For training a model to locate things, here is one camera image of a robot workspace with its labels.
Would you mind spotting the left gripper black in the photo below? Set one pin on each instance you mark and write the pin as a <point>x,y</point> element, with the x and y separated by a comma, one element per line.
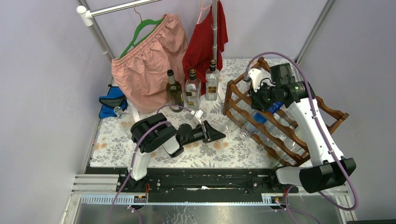
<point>208,133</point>

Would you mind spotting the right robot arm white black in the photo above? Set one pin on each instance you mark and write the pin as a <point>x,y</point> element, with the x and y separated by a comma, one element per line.
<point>330,168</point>

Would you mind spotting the clear glass wine bottle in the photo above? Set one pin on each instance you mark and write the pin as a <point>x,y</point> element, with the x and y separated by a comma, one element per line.
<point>287,119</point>

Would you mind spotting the floral table mat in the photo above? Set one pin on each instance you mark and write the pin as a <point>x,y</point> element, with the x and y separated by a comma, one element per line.
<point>113,148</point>

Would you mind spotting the white fabric strip by rack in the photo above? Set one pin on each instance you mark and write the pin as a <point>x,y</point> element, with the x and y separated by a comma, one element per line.
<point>221,94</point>

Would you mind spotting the clear bottle black gold cap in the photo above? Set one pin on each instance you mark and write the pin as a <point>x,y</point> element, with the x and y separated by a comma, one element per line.
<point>212,81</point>

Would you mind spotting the pink skirt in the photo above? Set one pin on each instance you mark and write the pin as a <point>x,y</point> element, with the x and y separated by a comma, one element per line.
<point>142,73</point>

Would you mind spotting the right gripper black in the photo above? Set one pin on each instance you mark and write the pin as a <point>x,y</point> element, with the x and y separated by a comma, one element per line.
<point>255,102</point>

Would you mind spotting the dark green wine bottle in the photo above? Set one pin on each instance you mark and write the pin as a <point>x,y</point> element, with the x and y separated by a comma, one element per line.
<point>174,91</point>

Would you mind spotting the green clothes hanger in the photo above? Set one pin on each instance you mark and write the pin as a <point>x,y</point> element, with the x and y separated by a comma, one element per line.
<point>140,27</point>

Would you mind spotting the blue glass bottle silver cap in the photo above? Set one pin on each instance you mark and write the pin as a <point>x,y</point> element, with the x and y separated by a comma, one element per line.
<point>248,129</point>

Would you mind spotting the small clear glass bottle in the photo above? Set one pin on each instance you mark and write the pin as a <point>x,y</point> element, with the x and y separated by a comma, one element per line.
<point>236,121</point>

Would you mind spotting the blue black bag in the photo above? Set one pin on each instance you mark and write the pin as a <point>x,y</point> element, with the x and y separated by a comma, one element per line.
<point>114,97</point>

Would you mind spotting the metal clothes rail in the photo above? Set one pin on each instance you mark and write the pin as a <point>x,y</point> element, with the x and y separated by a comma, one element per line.
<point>114,24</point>

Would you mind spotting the clear glass flask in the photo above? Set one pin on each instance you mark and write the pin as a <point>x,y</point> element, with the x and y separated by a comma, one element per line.
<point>120,114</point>

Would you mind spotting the small clear bottle bluish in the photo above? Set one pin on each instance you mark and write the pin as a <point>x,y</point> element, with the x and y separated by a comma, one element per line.
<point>283,155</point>

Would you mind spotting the vertical metal pole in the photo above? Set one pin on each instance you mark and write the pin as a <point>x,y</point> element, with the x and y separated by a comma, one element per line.
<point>214,28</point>

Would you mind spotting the clear square liquor bottle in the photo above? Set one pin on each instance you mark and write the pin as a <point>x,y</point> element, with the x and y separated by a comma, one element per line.
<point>193,90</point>

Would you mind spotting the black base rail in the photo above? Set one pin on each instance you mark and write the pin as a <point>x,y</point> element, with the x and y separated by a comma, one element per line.
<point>198,185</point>

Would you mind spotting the wooden wine rack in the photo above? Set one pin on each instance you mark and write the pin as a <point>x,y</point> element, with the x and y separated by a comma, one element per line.
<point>237,97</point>

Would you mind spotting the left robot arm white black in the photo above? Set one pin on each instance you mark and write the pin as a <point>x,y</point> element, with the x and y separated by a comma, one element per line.
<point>156,132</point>

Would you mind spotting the pink clothes hanger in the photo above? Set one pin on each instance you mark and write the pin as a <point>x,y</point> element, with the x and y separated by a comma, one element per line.
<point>204,7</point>

